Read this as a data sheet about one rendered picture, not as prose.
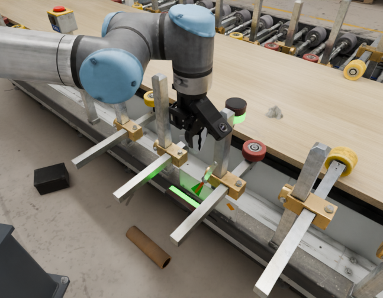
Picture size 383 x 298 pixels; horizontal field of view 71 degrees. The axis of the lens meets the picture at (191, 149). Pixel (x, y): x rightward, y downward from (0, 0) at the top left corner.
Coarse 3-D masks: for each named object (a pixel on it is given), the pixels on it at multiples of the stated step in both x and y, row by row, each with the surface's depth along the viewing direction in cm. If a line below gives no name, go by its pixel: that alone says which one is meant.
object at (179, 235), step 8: (248, 160) 94; (240, 168) 92; (248, 168) 93; (240, 176) 90; (216, 192) 84; (224, 192) 85; (208, 200) 82; (216, 200) 82; (200, 208) 80; (208, 208) 80; (192, 216) 78; (200, 216) 78; (184, 224) 76; (192, 224) 76; (176, 232) 75; (184, 232) 75; (176, 240) 73; (184, 240) 76
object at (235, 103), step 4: (228, 100) 75; (232, 100) 75; (236, 100) 75; (240, 100) 75; (228, 104) 74; (232, 104) 74; (236, 104) 74; (240, 104) 74; (244, 104) 74; (236, 108) 72; (240, 108) 73; (232, 132) 77
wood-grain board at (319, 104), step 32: (0, 0) 218; (32, 0) 218; (64, 0) 218; (96, 0) 218; (96, 32) 169; (160, 64) 138; (224, 64) 138; (256, 64) 138; (288, 64) 138; (320, 64) 138; (224, 96) 116; (256, 96) 116; (288, 96) 116; (320, 96) 116; (352, 96) 116; (256, 128) 101; (288, 128) 101; (320, 128) 101; (352, 128) 101; (288, 160) 91; (352, 192) 82
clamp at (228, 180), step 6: (204, 174) 91; (228, 174) 88; (210, 180) 90; (216, 180) 88; (222, 180) 87; (228, 180) 87; (234, 180) 87; (240, 180) 87; (216, 186) 90; (228, 186) 85; (234, 186) 85; (228, 192) 87; (234, 192) 85; (240, 192) 86; (234, 198) 87
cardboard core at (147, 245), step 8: (128, 232) 161; (136, 232) 160; (136, 240) 157; (144, 240) 156; (144, 248) 154; (152, 248) 153; (160, 248) 154; (152, 256) 151; (160, 256) 150; (168, 256) 150; (160, 264) 148
